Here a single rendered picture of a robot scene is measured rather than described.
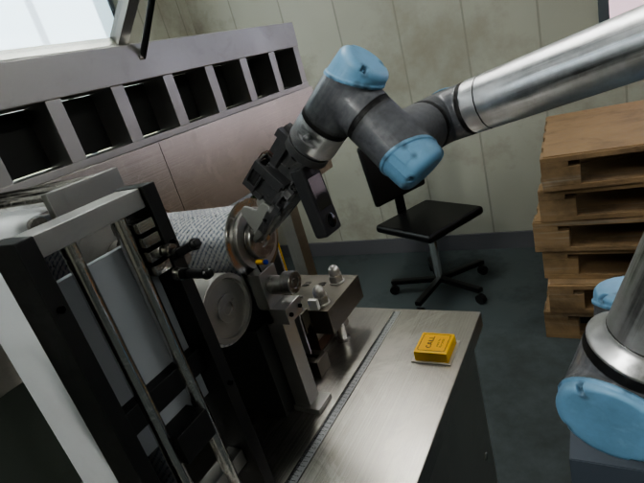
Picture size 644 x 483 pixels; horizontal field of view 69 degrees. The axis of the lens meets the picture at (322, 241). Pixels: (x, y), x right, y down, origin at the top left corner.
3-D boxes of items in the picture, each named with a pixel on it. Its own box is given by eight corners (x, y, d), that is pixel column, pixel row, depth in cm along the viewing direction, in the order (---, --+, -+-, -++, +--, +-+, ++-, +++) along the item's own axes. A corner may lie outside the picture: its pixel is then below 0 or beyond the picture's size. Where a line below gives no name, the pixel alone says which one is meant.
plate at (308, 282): (334, 334, 102) (327, 310, 100) (201, 325, 123) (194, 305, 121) (363, 296, 114) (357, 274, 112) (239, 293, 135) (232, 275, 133)
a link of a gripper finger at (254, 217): (236, 222, 83) (260, 186, 78) (261, 245, 83) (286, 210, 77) (225, 229, 81) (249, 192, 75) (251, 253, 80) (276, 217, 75)
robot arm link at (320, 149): (355, 134, 70) (330, 149, 64) (338, 156, 73) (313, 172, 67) (317, 101, 71) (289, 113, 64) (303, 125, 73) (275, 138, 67)
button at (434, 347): (448, 363, 94) (446, 354, 93) (415, 360, 98) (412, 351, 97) (456, 343, 99) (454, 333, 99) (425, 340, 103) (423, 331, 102)
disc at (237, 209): (254, 295, 86) (213, 234, 77) (251, 295, 86) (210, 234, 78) (287, 241, 95) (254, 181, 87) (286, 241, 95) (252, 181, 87)
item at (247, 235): (276, 257, 89) (250, 260, 82) (267, 257, 90) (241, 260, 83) (274, 217, 88) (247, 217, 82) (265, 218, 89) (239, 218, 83)
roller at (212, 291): (218, 359, 77) (193, 296, 73) (121, 347, 90) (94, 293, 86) (260, 318, 86) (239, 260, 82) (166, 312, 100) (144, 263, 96)
